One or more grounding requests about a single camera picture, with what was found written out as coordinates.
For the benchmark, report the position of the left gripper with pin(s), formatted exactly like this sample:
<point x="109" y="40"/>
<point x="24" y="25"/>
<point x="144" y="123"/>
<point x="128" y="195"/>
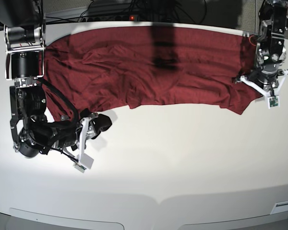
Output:
<point x="265" y="79"/>

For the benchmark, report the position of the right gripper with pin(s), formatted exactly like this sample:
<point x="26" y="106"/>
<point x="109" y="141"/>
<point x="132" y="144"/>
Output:
<point x="91" y="125"/>

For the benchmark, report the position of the red long-sleeve T-shirt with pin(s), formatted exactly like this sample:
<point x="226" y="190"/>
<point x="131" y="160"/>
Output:
<point x="102" y="69"/>

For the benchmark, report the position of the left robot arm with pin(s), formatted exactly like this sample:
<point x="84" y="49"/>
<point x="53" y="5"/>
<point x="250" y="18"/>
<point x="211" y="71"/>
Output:
<point x="270" y="49"/>

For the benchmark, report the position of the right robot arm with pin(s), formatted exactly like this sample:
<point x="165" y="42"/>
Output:
<point x="25" y="38"/>

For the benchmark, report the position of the white power strip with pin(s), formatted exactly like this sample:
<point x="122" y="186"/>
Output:
<point x="120" y="17"/>

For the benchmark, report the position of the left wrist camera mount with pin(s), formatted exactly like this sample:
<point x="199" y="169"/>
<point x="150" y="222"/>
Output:
<point x="271" y="96"/>

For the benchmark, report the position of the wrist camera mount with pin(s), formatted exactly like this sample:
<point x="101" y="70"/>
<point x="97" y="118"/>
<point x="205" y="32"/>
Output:
<point x="82" y="161"/>
<point x="271" y="96"/>

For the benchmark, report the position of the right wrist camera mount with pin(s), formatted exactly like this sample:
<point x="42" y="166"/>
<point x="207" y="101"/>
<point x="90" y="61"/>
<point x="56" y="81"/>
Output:
<point x="82" y="161"/>

